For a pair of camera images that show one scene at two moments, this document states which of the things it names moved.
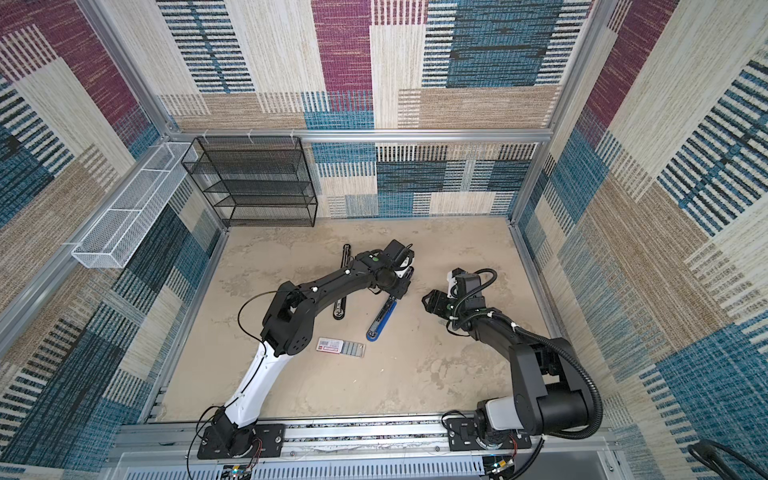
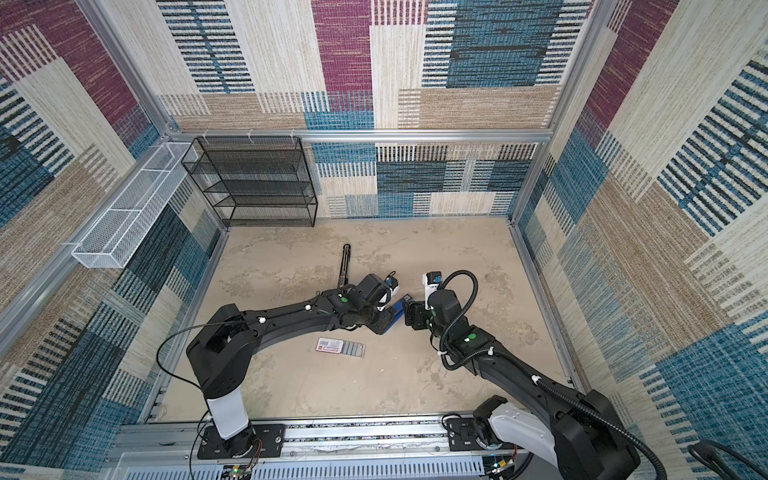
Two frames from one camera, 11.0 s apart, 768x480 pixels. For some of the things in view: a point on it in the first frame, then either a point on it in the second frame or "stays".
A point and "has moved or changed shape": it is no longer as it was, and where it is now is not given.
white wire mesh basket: (111, 242) stays
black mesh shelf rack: (254, 181) stays
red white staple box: (329, 345) stays
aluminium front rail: (317, 451) stays
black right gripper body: (442, 305) → (418, 313)
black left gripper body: (397, 286) → (377, 320)
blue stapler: (382, 319) has moved or changed shape
